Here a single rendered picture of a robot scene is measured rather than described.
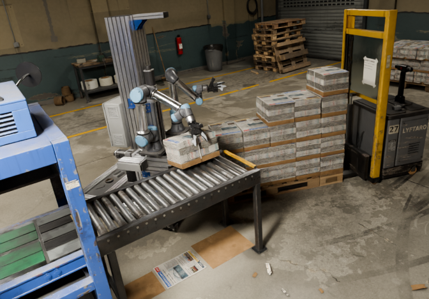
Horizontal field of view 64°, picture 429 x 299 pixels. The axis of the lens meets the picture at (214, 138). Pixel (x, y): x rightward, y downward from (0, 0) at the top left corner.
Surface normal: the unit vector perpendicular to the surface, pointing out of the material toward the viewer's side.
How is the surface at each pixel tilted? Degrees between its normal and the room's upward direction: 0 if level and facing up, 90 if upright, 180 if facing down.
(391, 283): 0
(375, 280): 0
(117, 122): 90
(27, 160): 90
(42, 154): 90
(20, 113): 90
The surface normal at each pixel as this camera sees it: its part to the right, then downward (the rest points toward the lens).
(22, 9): 0.56, 0.27
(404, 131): 0.22, 0.36
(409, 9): -0.82, 0.29
